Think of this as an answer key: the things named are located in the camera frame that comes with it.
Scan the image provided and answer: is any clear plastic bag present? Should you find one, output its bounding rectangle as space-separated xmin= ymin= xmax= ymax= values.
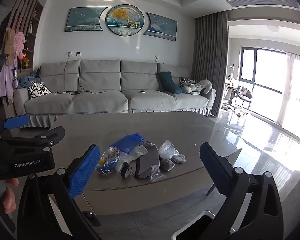
xmin=158 ymin=139 xmax=180 ymax=160

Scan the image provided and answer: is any beige hanging garment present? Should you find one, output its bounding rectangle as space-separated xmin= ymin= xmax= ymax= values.
xmin=0 ymin=28 xmax=15 ymax=55

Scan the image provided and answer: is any round deer wall painting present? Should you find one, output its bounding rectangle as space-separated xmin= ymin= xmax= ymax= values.
xmin=105 ymin=4 xmax=148 ymax=37

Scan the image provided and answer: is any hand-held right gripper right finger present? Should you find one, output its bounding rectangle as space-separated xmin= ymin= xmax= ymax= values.
xmin=199 ymin=142 xmax=284 ymax=240

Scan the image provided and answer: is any small clear plastic wrapper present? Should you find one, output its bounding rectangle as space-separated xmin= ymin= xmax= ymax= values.
xmin=149 ymin=172 xmax=167 ymax=183

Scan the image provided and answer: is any wooden shelf unit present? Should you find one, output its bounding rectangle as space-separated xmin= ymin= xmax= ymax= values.
xmin=5 ymin=0 xmax=44 ymax=80

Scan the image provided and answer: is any grey curtain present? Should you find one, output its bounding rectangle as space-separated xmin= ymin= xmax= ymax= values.
xmin=190 ymin=11 xmax=229 ymax=117

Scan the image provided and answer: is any large floral pillow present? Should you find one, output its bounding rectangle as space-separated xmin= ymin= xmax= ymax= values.
xmin=28 ymin=81 xmax=52 ymax=99

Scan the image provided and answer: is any black tape roll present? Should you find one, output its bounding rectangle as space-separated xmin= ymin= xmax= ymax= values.
xmin=119 ymin=162 xmax=132 ymax=179

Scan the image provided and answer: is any white trash bin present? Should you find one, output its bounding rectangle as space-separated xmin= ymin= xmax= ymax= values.
xmin=171 ymin=210 xmax=224 ymax=240

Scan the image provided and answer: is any white tissue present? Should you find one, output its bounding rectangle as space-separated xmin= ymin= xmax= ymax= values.
xmin=119 ymin=144 xmax=149 ymax=166

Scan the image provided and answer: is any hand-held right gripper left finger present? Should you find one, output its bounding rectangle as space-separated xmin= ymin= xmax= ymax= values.
xmin=17 ymin=144 xmax=103 ymax=240

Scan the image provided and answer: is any person's left hand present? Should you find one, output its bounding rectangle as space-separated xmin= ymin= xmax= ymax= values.
xmin=1 ymin=177 xmax=19 ymax=214

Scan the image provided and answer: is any dark framed window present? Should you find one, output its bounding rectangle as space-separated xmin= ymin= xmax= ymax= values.
xmin=239 ymin=46 xmax=288 ymax=112

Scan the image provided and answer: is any small floral pillow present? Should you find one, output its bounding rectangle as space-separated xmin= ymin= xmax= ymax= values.
xmin=179 ymin=77 xmax=198 ymax=89

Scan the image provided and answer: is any teal pillow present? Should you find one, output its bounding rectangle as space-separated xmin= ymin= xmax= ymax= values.
xmin=157 ymin=71 xmax=184 ymax=94

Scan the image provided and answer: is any clear printed snack bag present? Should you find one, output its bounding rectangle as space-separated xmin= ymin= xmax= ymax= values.
xmin=95 ymin=146 xmax=121 ymax=175

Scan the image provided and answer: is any blue plastic bag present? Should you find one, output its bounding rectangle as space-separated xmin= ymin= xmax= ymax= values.
xmin=110 ymin=132 xmax=144 ymax=154

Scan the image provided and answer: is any light grey sofa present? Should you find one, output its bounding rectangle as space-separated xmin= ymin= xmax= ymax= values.
xmin=14 ymin=59 xmax=217 ymax=128

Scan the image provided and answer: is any black cable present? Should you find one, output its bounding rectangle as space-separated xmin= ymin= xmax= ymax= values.
xmin=51 ymin=86 xmax=107 ymax=95

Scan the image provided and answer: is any small round purple container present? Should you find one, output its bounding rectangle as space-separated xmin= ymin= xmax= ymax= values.
xmin=171 ymin=154 xmax=186 ymax=164

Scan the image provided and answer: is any curved mountain wall painting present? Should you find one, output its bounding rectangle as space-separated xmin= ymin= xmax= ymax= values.
xmin=65 ymin=6 xmax=108 ymax=32
xmin=143 ymin=12 xmax=178 ymax=42

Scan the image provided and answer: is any dark hanging coat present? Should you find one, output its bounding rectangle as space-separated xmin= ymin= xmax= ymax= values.
xmin=0 ymin=12 xmax=13 ymax=53

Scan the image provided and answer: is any blue crumpled cloth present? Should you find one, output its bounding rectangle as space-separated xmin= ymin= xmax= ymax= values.
xmin=17 ymin=69 xmax=42 ymax=89

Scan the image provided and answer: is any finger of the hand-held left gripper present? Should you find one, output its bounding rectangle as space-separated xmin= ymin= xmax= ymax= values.
xmin=0 ymin=126 xmax=65 ymax=153
xmin=0 ymin=114 xmax=30 ymax=137

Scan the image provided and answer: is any swivel chair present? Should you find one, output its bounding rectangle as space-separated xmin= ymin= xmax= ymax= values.
xmin=234 ymin=86 xmax=253 ymax=113

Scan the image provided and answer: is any white charger with cable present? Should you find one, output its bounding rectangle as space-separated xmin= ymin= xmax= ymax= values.
xmin=64 ymin=51 xmax=73 ymax=80

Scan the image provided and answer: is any purple hanging shirt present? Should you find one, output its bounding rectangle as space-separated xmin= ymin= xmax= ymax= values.
xmin=0 ymin=57 xmax=18 ymax=98

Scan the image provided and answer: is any sheer white curtain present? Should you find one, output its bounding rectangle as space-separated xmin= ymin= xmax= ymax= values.
xmin=275 ymin=52 xmax=300 ymax=135

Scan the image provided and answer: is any grey fuzzy cloth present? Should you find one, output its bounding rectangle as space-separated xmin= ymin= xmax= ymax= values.
xmin=160 ymin=158 xmax=175 ymax=172

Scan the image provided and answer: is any ceiling air vent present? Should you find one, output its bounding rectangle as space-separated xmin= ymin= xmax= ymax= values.
xmin=226 ymin=0 xmax=300 ymax=10

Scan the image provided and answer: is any grey fabric pouch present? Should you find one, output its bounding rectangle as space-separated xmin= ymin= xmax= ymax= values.
xmin=135 ymin=144 xmax=161 ymax=179

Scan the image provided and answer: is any grey plush toy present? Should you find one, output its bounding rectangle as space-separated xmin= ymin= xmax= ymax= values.
xmin=182 ymin=79 xmax=214 ymax=95

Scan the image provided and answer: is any pink hanging garment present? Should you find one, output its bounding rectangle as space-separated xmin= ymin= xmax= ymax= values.
xmin=14 ymin=31 xmax=26 ymax=58

